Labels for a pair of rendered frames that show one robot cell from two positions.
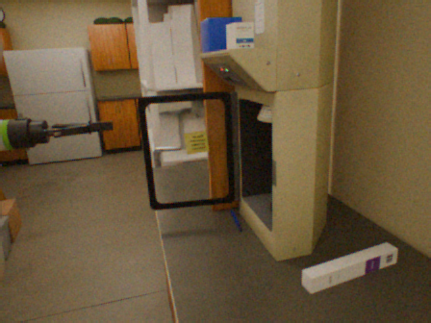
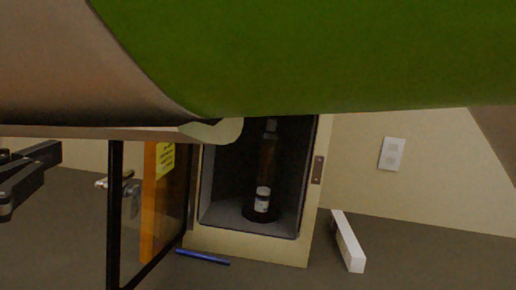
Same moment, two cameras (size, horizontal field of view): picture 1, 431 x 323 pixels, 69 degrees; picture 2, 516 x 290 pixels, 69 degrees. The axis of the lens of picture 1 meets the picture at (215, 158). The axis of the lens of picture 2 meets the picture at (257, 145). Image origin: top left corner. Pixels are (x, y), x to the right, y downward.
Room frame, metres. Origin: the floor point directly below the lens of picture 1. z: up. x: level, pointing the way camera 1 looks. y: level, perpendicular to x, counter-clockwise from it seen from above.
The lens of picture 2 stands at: (0.65, 0.69, 1.47)
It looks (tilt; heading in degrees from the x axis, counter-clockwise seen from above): 15 degrees down; 288
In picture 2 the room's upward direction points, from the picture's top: 7 degrees clockwise
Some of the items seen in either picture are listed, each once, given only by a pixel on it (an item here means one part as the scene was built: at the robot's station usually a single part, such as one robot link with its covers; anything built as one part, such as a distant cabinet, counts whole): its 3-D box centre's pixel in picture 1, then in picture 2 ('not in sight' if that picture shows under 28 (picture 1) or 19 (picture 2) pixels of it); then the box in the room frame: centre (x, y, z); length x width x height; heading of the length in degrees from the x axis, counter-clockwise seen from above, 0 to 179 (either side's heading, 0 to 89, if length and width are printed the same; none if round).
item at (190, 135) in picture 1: (189, 153); (157, 176); (1.04, 0.09, 1.19); 0.30 x 0.01 x 0.40; 95
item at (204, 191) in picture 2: (291, 155); (260, 150); (0.94, -0.24, 1.19); 0.26 x 0.24 x 0.35; 14
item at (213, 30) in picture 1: (220, 36); not in sight; (0.99, -0.04, 1.56); 0.10 x 0.10 x 0.09; 14
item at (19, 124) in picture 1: (23, 132); not in sight; (0.97, 0.59, 1.31); 0.09 x 0.06 x 0.12; 14
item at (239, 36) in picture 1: (240, 37); not in sight; (0.83, -0.08, 1.54); 0.05 x 0.05 x 0.06; 22
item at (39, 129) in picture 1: (49, 131); not in sight; (0.99, 0.52, 1.30); 0.09 x 0.08 x 0.07; 104
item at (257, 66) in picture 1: (232, 69); not in sight; (0.90, -0.06, 1.46); 0.32 x 0.11 x 0.10; 14
